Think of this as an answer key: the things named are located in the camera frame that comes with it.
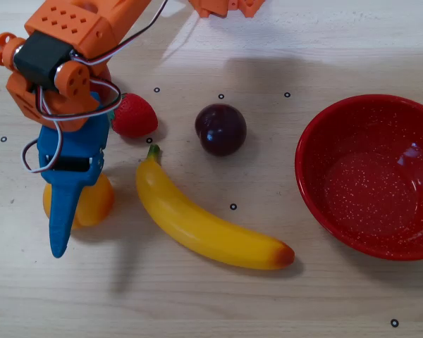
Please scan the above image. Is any dark purple toy plum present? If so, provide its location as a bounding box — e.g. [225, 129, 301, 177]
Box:
[194, 103, 247, 157]

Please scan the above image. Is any red speckled enamel bowl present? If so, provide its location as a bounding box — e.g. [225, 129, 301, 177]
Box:
[295, 94, 423, 262]

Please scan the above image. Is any red white black servo cable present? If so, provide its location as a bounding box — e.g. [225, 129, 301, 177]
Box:
[22, 0, 169, 174]

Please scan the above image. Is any orange yellow toy peach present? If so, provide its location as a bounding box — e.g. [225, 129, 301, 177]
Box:
[42, 172, 115, 230]

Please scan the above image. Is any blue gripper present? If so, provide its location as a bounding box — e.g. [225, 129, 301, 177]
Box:
[37, 91, 111, 259]

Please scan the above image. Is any red toy strawberry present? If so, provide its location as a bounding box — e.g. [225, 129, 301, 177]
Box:
[108, 92, 159, 138]

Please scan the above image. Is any yellow toy banana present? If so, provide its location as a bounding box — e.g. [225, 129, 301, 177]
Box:
[135, 144, 296, 271]

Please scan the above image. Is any orange robot base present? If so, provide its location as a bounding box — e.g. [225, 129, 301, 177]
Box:
[188, 0, 267, 18]

